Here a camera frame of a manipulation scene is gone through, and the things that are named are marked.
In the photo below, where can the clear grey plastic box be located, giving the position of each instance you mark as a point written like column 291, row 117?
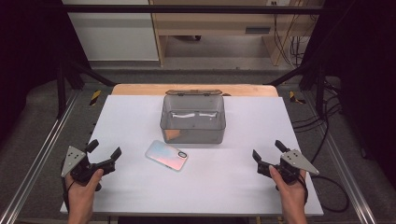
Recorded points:
column 193, row 123

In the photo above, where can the wooden desk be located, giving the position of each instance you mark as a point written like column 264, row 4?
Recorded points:
column 211, row 23

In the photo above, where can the iridescent phone case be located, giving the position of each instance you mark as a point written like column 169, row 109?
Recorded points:
column 166, row 155

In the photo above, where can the aluminium rail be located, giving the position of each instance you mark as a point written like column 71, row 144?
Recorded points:
column 362, row 217
column 34, row 169

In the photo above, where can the black metal frame strut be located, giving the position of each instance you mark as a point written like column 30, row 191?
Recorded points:
column 295, row 73
column 90, row 74

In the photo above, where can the wooden table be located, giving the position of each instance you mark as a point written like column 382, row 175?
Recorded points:
column 249, row 90

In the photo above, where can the white cabinet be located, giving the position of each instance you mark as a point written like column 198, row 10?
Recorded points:
column 115, row 34

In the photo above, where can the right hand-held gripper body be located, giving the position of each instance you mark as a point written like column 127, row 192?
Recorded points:
column 292, row 165

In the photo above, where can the black metal frame bar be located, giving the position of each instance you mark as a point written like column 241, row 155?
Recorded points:
column 193, row 9

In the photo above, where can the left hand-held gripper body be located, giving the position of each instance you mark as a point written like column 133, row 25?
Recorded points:
column 81, row 168

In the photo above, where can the yellow black striped tape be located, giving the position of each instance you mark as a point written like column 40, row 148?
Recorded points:
column 95, row 97
column 292, row 97

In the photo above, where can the person's right hand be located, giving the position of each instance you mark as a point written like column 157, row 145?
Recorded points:
column 290, row 193

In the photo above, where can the black curtain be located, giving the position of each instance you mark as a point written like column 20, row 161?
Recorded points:
column 28, row 56
column 367, row 77

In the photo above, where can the person's left hand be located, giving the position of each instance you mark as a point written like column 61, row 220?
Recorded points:
column 81, row 194

